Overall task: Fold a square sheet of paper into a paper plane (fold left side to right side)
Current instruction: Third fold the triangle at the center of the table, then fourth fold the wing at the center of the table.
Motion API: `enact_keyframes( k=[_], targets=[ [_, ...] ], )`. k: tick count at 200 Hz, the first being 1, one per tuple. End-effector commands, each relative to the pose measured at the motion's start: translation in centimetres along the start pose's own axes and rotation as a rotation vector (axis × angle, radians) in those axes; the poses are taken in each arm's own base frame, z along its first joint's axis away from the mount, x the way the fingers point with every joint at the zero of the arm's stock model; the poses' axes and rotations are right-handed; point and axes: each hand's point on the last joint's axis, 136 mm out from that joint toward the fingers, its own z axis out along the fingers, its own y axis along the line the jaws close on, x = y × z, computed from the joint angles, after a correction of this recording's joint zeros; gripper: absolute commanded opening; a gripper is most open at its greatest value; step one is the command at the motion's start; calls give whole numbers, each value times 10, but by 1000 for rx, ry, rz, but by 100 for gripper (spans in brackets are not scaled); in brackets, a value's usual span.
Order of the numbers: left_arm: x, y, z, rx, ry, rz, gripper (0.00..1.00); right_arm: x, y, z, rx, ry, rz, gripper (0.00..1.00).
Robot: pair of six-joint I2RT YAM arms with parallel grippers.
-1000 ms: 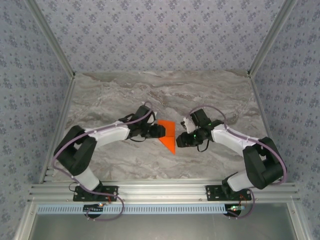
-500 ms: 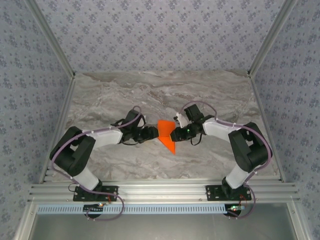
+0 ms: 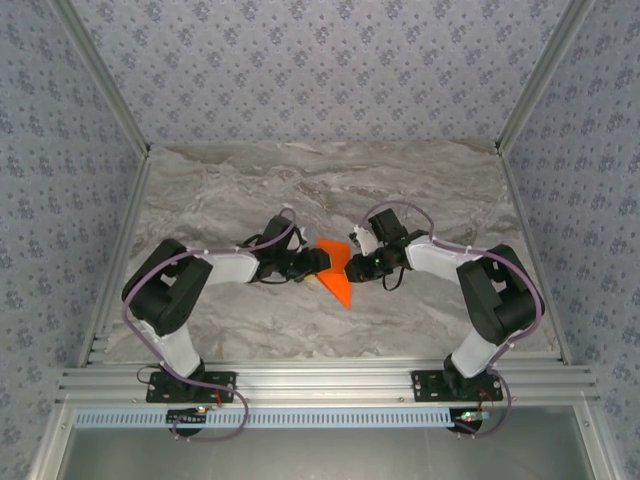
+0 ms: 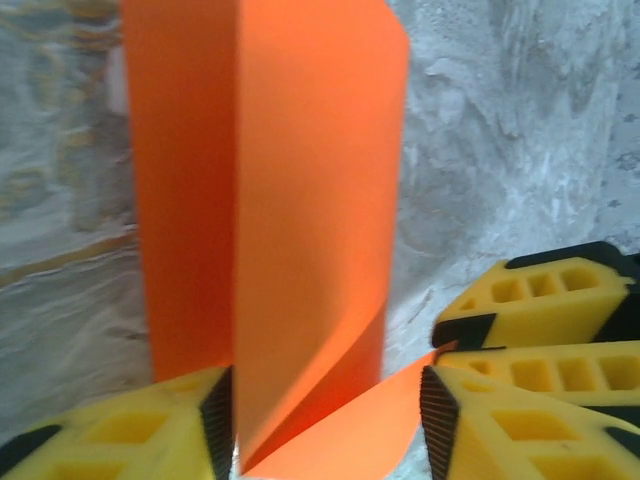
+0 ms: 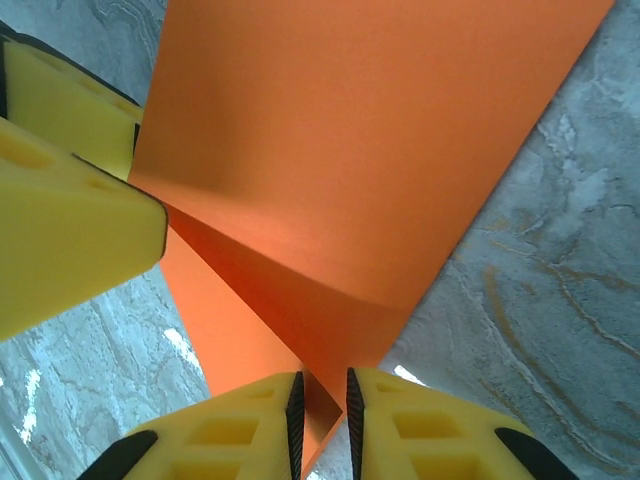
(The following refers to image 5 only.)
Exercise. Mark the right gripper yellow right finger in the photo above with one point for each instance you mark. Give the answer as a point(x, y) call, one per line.
point(425, 440)

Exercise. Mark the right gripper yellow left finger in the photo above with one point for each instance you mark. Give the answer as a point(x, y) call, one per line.
point(225, 440)

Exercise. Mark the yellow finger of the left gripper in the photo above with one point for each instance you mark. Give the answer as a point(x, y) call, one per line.
point(65, 100)
point(75, 235)

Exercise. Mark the orange paper sheet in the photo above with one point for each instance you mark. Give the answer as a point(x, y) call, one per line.
point(350, 150)

